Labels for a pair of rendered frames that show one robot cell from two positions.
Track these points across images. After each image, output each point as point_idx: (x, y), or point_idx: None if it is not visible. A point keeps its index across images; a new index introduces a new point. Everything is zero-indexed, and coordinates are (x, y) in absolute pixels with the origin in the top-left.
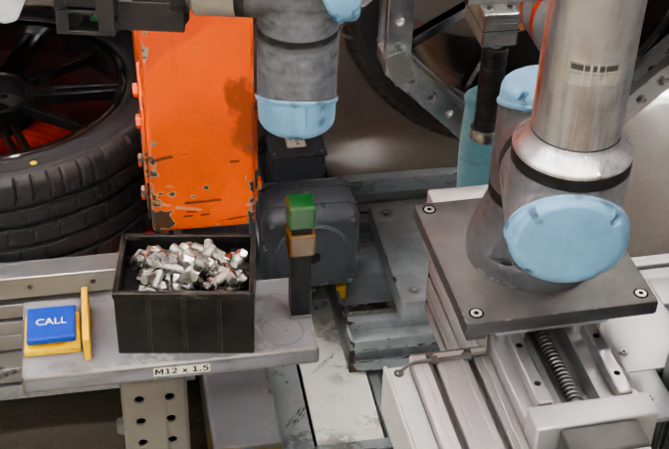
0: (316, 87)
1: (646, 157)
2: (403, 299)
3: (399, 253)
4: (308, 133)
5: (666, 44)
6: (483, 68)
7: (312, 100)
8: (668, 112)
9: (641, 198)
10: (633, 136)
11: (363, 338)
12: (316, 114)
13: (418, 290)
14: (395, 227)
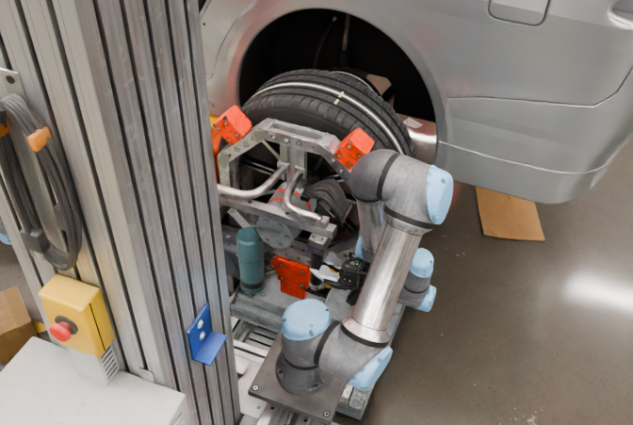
0: (1, 229)
1: (475, 275)
2: (255, 296)
3: (274, 275)
4: (5, 242)
5: (355, 239)
6: None
7: (1, 233)
8: (511, 255)
9: (450, 295)
10: (479, 261)
11: (239, 304)
12: (5, 237)
13: (265, 295)
14: None
